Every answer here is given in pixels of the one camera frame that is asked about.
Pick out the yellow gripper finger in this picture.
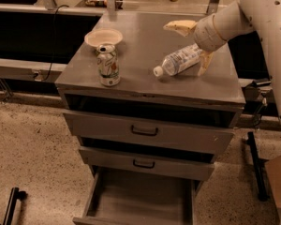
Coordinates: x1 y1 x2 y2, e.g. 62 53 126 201
163 20 197 37
198 51 214 76

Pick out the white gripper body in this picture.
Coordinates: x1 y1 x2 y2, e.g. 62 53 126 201
193 14 226 52

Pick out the clear plastic water bottle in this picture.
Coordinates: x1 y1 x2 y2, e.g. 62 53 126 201
154 44 202 78

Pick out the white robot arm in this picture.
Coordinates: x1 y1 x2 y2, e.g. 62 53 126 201
164 0 281 125

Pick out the grey top drawer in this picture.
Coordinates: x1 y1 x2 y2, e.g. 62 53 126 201
65 95 233 155

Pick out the grey drawer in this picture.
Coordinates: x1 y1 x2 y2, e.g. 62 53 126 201
79 139 214 181
73 168 195 225
65 95 233 155

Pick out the grey drawer cabinet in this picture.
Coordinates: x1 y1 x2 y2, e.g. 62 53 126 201
54 10 246 225

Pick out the grey middle drawer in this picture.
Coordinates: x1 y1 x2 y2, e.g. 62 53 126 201
79 139 214 181

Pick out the grey bottom drawer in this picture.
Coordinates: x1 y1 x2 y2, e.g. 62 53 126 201
73 168 195 225

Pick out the black power adapter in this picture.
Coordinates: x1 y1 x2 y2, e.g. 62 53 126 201
252 78 271 87

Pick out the white green soda can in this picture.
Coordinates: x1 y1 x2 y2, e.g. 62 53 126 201
96 44 120 86

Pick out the white paper bowl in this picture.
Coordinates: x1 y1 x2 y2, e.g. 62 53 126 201
84 28 123 47

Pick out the brown cardboard box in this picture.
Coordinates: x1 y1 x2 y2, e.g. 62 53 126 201
265 156 281 217

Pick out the black metal leg left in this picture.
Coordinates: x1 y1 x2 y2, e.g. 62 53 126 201
3 187 27 225

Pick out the black top drawer handle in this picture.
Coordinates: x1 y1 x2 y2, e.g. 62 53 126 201
130 125 158 137

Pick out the black drawer handle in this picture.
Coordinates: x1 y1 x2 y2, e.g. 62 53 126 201
130 125 158 137
132 159 155 169

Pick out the black cable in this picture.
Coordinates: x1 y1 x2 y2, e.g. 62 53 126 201
41 5 71 83

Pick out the black middle drawer handle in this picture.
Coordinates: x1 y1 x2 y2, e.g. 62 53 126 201
132 159 155 169

